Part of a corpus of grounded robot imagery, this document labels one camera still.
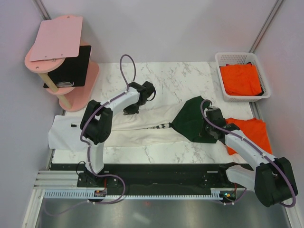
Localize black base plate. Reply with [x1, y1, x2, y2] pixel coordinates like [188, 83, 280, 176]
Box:
[77, 164, 242, 195]

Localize cream and green t-shirt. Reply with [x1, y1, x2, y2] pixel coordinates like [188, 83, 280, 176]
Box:
[104, 96, 216, 147]

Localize white folded t-shirt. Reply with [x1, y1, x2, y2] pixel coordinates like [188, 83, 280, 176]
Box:
[48, 115, 88, 152]

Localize orange t-shirt on table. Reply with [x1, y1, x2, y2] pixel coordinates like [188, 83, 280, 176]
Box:
[226, 118, 272, 154]

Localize white plastic basket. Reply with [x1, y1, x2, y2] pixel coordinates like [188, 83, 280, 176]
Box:
[215, 52, 271, 102]

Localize white slotted cable duct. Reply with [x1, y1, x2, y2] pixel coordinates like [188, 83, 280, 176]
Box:
[44, 190, 223, 200]

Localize pink tiered shelf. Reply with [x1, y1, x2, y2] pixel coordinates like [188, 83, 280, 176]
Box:
[24, 15, 100, 113]

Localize orange t-shirt in basket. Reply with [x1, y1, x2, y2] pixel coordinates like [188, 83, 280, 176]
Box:
[220, 63, 263, 96]

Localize black clipboard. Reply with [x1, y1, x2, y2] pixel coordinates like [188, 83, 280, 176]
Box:
[48, 45, 91, 88]

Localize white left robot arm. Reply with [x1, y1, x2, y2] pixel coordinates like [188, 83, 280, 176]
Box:
[80, 81, 156, 187]

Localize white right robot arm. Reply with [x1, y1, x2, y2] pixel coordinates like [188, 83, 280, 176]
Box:
[200, 106, 298, 208]

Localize pink clipboard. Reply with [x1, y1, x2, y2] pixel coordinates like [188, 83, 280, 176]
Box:
[29, 16, 83, 62]

